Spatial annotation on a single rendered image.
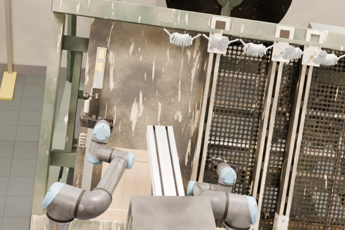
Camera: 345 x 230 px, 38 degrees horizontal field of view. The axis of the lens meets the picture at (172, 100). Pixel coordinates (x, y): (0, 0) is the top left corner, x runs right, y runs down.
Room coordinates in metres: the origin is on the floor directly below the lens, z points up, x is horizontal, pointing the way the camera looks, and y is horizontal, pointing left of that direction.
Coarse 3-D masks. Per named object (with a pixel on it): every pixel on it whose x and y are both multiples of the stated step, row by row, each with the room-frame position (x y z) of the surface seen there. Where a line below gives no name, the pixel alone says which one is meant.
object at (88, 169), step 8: (104, 48) 2.18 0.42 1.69; (104, 56) 2.16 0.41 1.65; (96, 64) 2.12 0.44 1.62; (104, 64) 2.13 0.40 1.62; (96, 72) 2.10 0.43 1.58; (96, 80) 2.08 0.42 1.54; (88, 128) 1.93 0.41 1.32; (88, 136) 1.91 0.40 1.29; (88, 144) 1.89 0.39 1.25; (88, 168) 1.82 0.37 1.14; (88, 176) 1.79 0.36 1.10; (88, 184) 1.77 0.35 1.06
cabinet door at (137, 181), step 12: (144, 156) 1.93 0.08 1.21; (132, 168) 1.88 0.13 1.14; (144, 168) 1.90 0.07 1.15; (120, 180) 1.83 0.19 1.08; (132, 180) 1.85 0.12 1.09; (144, 180) 1.86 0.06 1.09; (120, 192) 1.80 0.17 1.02; (132, 192) 1.81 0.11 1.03; (144, 192) 1.83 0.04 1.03; (120, 204) 1.76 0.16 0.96; (108, 216) 1.71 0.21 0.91; (120, 216) 1.72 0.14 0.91
